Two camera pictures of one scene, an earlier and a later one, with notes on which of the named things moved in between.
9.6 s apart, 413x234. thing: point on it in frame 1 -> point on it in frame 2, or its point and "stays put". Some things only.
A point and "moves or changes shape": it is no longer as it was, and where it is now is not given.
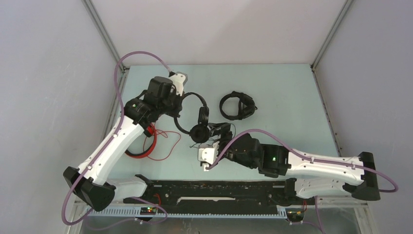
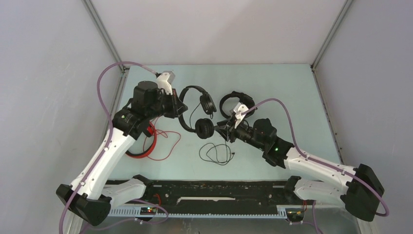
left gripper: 175,112 stays put
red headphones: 151,128 stays put
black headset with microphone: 247,107 stays put
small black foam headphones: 199,133 moves or changes shape
